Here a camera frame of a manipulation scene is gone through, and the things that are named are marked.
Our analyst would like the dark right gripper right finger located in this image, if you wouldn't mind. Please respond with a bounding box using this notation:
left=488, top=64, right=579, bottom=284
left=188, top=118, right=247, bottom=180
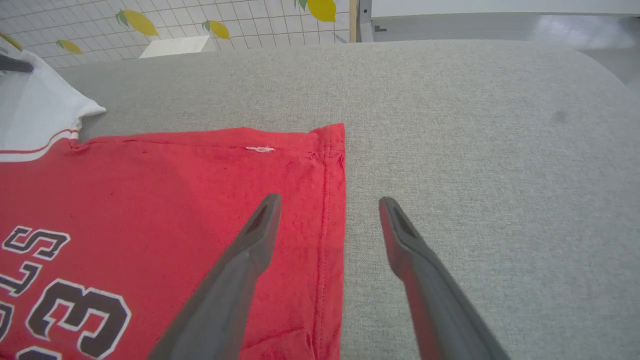
left=378, top=196, right=512, bottom=360

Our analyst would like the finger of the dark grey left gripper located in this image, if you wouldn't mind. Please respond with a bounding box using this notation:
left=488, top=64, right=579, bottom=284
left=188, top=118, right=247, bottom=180
left=0, top=54, right=34, bottom=74

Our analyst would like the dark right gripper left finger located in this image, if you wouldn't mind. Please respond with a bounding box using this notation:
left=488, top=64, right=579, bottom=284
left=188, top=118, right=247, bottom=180
left=146, top=193, right=283, bottom=360

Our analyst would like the red and white jersey shirt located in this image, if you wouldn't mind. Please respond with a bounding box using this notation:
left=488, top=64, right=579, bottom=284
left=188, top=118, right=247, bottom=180
left=0, top=50, right=347, bottom=360

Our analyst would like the white rectangular box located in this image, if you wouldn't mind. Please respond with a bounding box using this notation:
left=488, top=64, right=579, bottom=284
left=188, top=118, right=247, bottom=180
left=139, top=35, right=217, bottom=60

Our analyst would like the grey fabric sofa cushion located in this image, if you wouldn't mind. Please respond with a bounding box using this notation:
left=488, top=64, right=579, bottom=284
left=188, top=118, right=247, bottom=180
left=50, top=39, right=640, bottom=360

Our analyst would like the wooden framed grid fence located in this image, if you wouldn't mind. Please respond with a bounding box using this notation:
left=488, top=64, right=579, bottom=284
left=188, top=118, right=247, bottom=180
left=0, top=0, right=359, bottom=68

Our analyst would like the grey metal post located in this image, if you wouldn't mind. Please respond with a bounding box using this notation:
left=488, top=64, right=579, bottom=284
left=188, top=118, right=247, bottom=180
left=358, top=0, right=375, bottom=43

